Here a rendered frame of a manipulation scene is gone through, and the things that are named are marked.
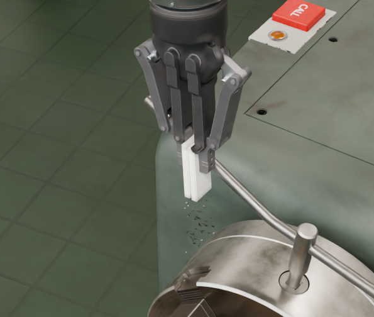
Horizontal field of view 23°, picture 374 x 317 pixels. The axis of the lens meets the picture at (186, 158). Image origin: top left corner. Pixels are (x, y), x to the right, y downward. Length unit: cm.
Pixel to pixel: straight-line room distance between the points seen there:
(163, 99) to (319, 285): 27
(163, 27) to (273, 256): 31
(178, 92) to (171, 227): 37
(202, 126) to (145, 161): 212
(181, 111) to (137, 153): 215
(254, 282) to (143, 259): 173
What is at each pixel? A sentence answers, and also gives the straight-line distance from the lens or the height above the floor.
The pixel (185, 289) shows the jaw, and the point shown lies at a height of 119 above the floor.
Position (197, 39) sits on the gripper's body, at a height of 152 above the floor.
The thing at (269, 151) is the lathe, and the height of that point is 125.
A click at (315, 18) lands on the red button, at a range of 138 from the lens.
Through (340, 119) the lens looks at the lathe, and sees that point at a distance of 120.
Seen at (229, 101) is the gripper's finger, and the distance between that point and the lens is 90.
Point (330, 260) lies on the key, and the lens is 95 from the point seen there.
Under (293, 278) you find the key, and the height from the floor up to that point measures 125.
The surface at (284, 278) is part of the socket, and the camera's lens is 102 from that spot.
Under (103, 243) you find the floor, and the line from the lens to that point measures 278.
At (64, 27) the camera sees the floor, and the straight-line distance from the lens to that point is 374.
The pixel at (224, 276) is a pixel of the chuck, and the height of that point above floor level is 123.
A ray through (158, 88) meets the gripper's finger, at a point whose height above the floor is 143.
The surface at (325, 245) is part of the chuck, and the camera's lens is 106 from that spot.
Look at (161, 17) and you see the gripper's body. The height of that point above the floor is 153.
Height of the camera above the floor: 199
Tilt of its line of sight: 40 degrees down
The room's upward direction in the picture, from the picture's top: straight up
